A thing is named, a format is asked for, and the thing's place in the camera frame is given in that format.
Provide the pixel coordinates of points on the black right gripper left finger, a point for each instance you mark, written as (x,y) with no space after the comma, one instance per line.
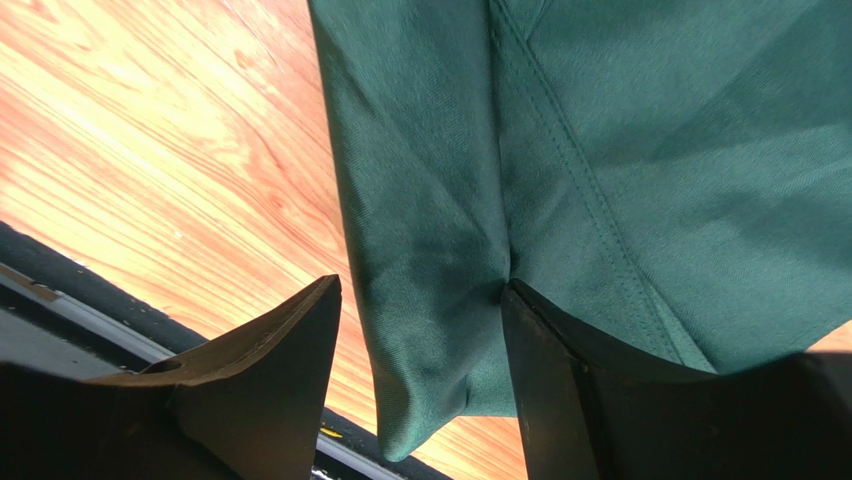
(246,405)

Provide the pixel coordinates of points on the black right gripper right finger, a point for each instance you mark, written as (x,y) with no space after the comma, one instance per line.
(591,406)

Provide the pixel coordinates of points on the dark green cloth napkin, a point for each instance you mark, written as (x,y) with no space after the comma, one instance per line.
(675,173)

